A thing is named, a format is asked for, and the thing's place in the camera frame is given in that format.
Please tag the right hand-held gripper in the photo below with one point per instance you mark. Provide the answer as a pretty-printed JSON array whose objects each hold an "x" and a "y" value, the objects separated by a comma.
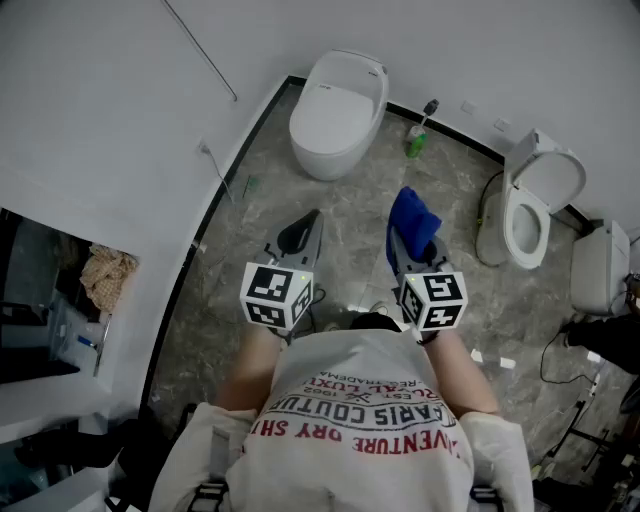
[{"x": 435, "y": 300}]

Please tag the white wall socket with plug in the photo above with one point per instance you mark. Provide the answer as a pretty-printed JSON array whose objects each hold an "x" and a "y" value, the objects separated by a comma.
[{"x": 203, "y": 147}]

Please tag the beige checked cloth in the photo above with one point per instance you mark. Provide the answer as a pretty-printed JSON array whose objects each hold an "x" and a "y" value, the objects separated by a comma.
[{"x": 107, "y": 275}]

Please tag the white toilet with raised lid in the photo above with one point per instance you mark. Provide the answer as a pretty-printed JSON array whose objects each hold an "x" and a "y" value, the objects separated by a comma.
[{"x": 540, "y": 200}]

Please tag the person's white printed shirt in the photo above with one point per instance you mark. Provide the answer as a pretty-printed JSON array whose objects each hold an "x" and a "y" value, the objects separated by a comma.
[{"x": 350, "y": 450}]

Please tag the black metal stand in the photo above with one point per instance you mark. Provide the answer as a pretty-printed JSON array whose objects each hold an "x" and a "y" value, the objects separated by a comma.
[{"x": 585, "y": 435}]

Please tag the blue microfibre cloth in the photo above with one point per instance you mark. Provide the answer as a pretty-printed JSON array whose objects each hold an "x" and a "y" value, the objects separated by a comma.
[{"x": 412, "y": 220}]

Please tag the person's black shorts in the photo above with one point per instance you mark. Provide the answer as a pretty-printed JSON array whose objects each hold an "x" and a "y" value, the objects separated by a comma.
[{"x": 372, "y": 321}]

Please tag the white oval smart toilet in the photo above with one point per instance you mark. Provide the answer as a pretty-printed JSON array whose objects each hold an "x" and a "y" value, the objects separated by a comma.
[{"x": 335, "y": 115}]

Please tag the clear plastic box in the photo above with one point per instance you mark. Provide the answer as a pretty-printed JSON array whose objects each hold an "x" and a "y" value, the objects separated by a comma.
[{"x": 75, "y": 325}]

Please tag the white wall plate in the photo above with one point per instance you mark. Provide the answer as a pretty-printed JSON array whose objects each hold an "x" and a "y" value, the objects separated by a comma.
[
  {"x": 469, "y": 106},
  {"x": 501, "y": 123}
]

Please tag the person's white shoe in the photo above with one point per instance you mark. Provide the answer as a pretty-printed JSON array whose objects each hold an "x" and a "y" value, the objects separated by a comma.
[
  {"x": 381, "y": 307},
  {"x": 330, "y": 327}
]

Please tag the person's left forearm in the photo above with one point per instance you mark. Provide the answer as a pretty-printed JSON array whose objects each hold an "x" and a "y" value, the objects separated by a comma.
[{"x": 250, "y": 370}]

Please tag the person's right white shoe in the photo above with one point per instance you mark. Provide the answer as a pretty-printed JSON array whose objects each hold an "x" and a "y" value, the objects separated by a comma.
[{"x": 381, "y": 307}]

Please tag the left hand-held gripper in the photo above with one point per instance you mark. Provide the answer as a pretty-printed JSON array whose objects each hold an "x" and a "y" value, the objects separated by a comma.
[{"x": 275, "y": 295}]

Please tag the person's right forearm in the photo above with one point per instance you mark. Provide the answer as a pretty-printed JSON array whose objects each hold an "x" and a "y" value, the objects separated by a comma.
[{"x": 460, "y": 375}]

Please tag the white power strip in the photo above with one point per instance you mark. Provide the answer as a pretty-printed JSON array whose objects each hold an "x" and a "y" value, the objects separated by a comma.
[{"x": 595, "y": 384}]

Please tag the green cleaner bottle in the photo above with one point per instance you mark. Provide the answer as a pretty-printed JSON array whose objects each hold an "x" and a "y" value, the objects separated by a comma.
[{"x": 416, "y": 145}]

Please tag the small white floor box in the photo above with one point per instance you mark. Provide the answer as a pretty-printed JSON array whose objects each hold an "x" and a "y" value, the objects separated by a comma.
[
  {"x": 477, "y": 356},
  {"x": 507, "y": 362}
]

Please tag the person's left white shoe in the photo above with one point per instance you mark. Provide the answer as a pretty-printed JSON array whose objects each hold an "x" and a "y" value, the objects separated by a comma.
[{"x": 330, "y": 327}]

